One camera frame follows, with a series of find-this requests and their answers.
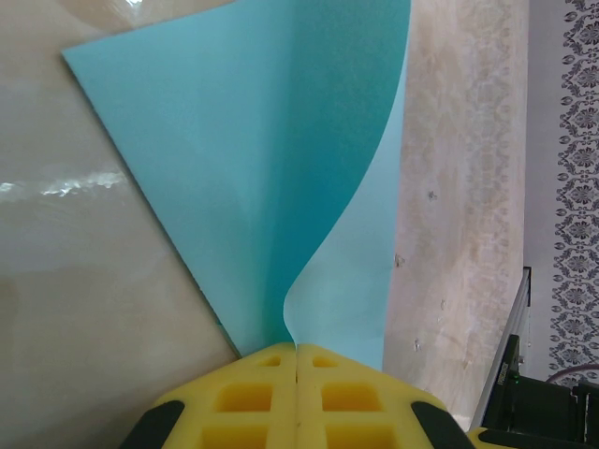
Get aluminium side rail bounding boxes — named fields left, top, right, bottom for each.
left=476, top=266, right=533, bottom=425

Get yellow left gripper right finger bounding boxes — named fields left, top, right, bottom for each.
left=297, top=343, right=473, bottom=449

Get light blue cloth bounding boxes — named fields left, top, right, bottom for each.
left=60, top=0, right=413, bottom=370

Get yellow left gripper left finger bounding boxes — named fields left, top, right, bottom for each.
left=119, top=342, right=300, bottom=449

